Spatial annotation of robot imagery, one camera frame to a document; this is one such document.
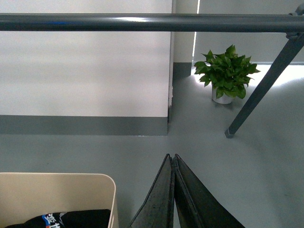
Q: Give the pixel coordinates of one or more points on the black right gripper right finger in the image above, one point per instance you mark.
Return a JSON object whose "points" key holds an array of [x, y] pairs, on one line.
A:
{"points": [[196, 206]]}

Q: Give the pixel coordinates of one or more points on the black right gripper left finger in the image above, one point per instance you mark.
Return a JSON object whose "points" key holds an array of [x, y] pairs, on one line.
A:
{"points": [[157, 210]]}

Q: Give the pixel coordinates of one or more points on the cream plastic laundry hamper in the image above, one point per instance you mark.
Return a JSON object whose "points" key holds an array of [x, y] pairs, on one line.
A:
{"points": [[26, 195]]}

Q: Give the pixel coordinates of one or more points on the black printed t-shirt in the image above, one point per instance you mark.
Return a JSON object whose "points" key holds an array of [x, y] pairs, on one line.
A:
{"points": [[97, 218]]}

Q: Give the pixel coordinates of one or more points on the white plant pot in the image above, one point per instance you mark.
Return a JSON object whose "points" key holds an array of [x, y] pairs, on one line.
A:
{"points": [[224, 99]]}

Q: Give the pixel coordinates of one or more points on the green potted plant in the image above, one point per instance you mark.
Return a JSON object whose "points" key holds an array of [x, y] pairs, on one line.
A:
{"points": [[228, 73]]}

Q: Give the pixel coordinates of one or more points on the grey clothes rack frame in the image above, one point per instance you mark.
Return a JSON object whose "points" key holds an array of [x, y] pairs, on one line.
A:
{"points": [[292, 25]]}

